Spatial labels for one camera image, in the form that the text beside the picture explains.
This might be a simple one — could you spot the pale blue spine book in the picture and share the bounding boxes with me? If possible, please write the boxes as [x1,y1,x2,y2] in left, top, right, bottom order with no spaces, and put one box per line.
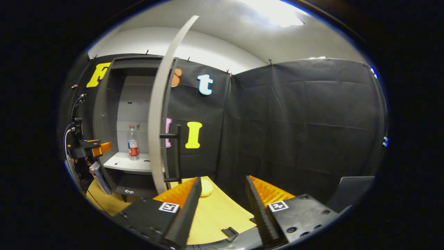
[94,166,113,195]

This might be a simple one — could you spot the clear plastic bottle red label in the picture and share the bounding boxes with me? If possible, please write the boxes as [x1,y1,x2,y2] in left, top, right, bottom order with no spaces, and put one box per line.
[127,125,140,161]

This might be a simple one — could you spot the dark grey cabinet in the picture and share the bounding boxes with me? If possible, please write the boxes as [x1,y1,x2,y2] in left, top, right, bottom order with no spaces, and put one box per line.
[93,55,181,202]

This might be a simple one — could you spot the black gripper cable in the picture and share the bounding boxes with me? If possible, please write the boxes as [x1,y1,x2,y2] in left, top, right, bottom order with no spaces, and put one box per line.
[63,93,86,182]

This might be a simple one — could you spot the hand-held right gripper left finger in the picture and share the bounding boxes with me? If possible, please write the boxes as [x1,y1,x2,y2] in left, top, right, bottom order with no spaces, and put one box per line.
[116,176,202,248]

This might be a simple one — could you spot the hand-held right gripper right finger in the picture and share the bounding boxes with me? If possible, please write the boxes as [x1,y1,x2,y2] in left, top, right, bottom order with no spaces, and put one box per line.
[245,175,340,244]

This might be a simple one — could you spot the pale yellow round object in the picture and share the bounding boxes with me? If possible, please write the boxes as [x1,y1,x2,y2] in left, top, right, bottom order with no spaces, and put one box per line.
[199,179,214,198]

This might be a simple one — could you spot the white cabinet shelf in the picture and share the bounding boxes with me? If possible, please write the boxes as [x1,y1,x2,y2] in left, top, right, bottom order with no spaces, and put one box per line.
[103,151,165,174]

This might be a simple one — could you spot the grey chair backrest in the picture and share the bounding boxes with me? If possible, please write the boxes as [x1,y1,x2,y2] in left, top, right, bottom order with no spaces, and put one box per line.
[326,176,376,213]

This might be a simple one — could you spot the black door handle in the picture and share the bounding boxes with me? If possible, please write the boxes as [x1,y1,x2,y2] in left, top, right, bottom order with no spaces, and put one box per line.
[159,125,182,183]

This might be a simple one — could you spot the black backdrop cloth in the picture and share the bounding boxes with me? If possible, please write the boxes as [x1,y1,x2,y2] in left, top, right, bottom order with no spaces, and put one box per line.
[59,52,388,209]

